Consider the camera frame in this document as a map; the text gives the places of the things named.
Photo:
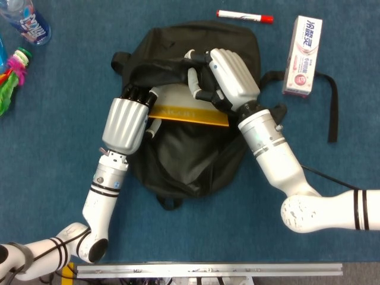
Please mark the white toothpaste box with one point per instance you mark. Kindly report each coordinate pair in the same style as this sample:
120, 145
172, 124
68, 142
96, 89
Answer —
302, 59

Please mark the white marker with red cap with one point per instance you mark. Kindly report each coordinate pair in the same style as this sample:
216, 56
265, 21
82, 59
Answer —
243, 16

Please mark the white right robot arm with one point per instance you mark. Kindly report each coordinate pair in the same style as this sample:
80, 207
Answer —
282, 166

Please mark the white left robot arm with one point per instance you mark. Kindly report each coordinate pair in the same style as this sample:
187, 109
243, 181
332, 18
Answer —
101, 196

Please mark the white and yellow book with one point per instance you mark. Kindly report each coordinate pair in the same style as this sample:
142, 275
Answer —
184, 112

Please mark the pink green feather shuttlecock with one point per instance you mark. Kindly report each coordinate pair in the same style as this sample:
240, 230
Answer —
13, 77

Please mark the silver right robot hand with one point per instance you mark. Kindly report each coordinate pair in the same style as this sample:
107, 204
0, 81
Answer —
234, 77

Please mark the teal cardboard box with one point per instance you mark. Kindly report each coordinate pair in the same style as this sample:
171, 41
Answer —
2, 56

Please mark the aluminium profile rail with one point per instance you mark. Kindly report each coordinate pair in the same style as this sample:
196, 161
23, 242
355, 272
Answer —
207, 270

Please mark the black fabric backpack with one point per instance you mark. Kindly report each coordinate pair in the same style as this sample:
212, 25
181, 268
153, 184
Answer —
190, 160

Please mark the yellow bracket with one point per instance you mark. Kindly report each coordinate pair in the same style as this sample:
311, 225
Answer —
67, 270

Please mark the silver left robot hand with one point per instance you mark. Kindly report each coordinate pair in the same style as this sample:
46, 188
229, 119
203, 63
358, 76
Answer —
124, 124

